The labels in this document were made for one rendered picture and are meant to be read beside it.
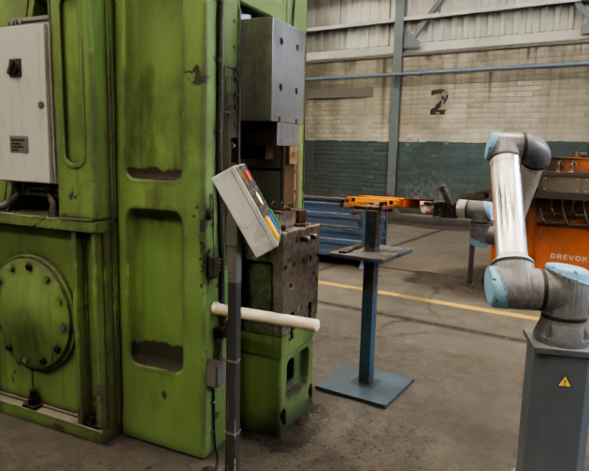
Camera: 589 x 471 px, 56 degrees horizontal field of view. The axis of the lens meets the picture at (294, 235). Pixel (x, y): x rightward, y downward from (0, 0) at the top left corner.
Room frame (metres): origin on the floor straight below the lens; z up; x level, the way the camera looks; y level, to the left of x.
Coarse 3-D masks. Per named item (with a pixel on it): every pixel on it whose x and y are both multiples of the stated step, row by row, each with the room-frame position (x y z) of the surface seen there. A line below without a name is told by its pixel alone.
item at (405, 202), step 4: (348, 196) 2.90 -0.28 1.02; (352, 196) 2.91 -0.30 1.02; (356, 200) 2.88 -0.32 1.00; (360, 200) 2.86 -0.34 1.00; (364, 200) 2.85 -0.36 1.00; (368, 200) 2.84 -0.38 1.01; (372, 200) 2.83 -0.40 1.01; (376, 200) 2.82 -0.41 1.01; (380, 200) 2.80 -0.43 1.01; (384, 200) 2.79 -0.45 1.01; (388, 200) 2.78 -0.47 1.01; (396, 200) 2.75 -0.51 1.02; (400, 200) 2.73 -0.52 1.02; (404, 200) 2.74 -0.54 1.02; (408, 200) 2.73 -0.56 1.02; (412, 200) 2.72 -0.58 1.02; (416, 200) 2.70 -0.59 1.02; (420, 200) 2.71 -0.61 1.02; (396, 204) 2.75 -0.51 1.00; (400, 204) 2.73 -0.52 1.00; (404, 204) 2.74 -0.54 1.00; (408, 204) 2.73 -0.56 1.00; (412, 204) 2.72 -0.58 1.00; (416, 204) 2.70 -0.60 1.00
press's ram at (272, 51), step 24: (264, 24) 2.27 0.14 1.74; (288, 24) 2.37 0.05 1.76; (264, 48) 2.27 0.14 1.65; (288, 48) 2.38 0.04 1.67; (264, 72) 2.27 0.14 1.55; (288, 72) 2.38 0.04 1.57; (264, 96) 2.27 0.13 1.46; (288, 96) 2.38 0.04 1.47; (240, 120) 2.31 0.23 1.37; (264, 120) 2.27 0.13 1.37; (288, 120) 2.39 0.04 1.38
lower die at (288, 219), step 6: (276, 210) 2.39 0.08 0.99; (282, 210) 2.39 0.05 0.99; (294, 210) 2.47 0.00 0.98; (276, 216) 2.30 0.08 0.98; (282, 216) 2.36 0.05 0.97; (288, 216) 2.41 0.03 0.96; (294, 216) 2.47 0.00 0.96; (282, 222) 2.36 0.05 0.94; (288, 222) 2.41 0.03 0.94; (294, 222) 2.47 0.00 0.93
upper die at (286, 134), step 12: (240, 132) 2.37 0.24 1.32; (252, 132) 2.34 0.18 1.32; (264, 132) 2.32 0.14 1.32; (276, 132) 2.30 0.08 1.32; (288, 132) 2.39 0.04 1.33; (240, 144) 2.37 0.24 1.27; (252, 144) 2.34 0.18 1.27; (264, 144) 2.32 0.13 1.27; (276, 144) 2.30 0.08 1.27; (288, 144) 2.39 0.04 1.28
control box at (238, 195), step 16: (224, 176) 1.67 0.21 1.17; (240, 176) 1.69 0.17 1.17; (224, 192) 1.67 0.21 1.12; (240, 192) 1.67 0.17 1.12; (256, 192) 1.86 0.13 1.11; (240, 208) 1.67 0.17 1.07; (256, 208) 1.67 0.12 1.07; (240, 224) 1.67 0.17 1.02; (256, 224) 1.67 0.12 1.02; (256, 240) 1.67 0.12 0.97; (272, 240) 1.67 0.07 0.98; (256, 256) 1.67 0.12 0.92
